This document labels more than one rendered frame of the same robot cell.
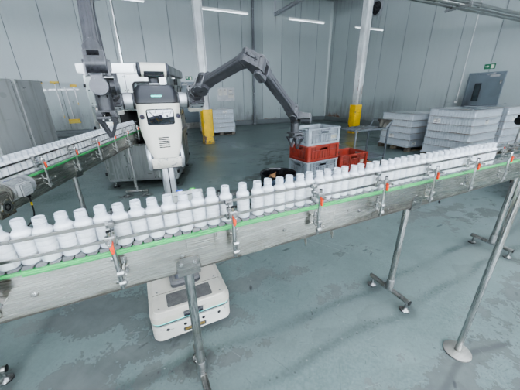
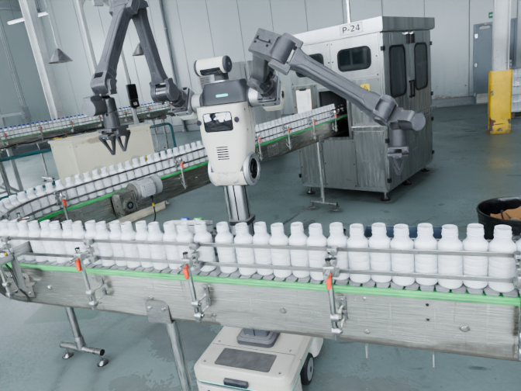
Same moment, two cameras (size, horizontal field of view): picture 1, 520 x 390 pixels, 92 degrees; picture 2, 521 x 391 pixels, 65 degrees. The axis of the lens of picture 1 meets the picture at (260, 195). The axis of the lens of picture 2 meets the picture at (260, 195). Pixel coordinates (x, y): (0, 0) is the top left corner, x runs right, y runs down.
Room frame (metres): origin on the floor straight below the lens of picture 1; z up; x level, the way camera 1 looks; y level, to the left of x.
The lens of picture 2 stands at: (0.36, -0.95, 1.60)
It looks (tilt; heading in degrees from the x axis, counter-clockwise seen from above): 16 degrees down; 49
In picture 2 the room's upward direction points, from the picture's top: 8 degrees counter-clockwise
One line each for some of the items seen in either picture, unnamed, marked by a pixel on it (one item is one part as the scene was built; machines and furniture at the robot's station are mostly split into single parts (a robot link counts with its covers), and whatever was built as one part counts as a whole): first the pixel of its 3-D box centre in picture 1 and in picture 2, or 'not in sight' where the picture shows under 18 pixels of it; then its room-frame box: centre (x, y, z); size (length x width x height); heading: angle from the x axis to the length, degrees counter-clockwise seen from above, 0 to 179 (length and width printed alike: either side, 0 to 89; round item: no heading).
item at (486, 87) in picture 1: (477, 106); not in sight; (8.95, -7.37, 1.05); 1.00 x 0.10 x 2.10; 25
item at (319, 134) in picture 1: (314, 134); not in sight; (3.63, -0.79, 1.00); 0.61 x 0.41 x 0.22; 122
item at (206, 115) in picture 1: (207, 126); (499, 101); (8.69, 1.73, 0.55); 0.40 x 0.40 x 1.10; 25
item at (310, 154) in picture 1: (313, 149); not in sight; (3.63, -0.79, 0.78); 0.61 x 0.41 x 0.22; 122
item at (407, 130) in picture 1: (408, 130); not in sight; (7.57, -4.42, 0.50); 1.23 x 1.05 x 1.00; 113
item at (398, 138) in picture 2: (295, 129); (398, 139); (1.64, -0.23, 1.33); 0.10 x 0.07 x 0.07; 25
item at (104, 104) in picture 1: (105, 104); (112, 122); (1.01, 0.58, 1.51); 0.10 x 0.07 x 0.07; 25
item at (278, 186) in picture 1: (279, 193); (280, 250); (1.15, -0.10, 1.08); 0.06 x 0.06 x 0.17
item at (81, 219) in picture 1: (85, 230); (81, 242); (0.81, 0.64, 1.08); 0.06 x 0.06 x 0.17
